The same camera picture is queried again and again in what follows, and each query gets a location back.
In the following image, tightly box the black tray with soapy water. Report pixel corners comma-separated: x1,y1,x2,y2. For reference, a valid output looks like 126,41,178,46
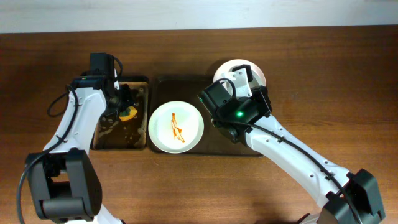
90,76,149,151

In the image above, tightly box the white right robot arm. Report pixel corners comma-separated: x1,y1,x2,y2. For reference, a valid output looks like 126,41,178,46
198,81,386,224

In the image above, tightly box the white plate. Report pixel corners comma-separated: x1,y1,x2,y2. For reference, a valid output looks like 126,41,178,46
213,59,266,88
148,101,205,154

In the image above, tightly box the yellow green scrub sponge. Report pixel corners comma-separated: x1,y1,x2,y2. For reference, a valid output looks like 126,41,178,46
119,106,137,122

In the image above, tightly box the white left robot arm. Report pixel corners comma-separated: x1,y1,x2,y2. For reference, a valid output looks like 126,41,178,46
16,53,137,223

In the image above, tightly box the dark brown serving tray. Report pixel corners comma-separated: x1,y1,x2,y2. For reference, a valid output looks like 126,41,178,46
147,75,262,157

